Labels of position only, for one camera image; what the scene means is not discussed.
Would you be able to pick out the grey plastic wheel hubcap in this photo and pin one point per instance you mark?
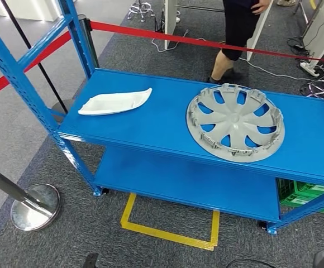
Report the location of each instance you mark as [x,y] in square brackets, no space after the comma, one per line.
[234,122]

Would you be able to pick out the blue metal shelf rack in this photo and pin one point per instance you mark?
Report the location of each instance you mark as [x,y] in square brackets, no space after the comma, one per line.
[156,122]

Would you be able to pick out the white curved plastic part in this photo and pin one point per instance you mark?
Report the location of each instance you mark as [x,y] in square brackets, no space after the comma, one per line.
[112,102]

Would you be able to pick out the yellow floor tape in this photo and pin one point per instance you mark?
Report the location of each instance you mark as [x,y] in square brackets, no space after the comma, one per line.
[170,235]

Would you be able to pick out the white desk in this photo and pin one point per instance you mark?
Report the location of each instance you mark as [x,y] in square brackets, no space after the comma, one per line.
[170,24]

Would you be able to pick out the chrome office chair base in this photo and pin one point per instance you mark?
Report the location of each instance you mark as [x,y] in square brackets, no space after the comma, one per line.
[140,9]
[317,87]

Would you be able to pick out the person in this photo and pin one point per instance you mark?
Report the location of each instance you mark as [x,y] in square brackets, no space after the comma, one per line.
[238,26]

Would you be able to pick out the black robot left foot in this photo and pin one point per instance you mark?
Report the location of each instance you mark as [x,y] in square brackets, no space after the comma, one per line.
[91,260]

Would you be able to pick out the green plastic crate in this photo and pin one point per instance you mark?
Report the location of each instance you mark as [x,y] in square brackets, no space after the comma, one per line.
[301,192]

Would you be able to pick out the white power strip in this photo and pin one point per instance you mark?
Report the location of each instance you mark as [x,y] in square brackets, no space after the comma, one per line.
[309,68]

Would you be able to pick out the white counter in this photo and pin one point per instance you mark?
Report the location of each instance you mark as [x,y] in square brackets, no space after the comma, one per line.
[22,8]

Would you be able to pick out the dark chrome stanchion post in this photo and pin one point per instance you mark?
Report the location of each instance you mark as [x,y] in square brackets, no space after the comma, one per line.
[88,39]

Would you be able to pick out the black stanchion post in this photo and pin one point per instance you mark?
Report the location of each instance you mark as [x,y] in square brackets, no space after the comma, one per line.
[51,85]

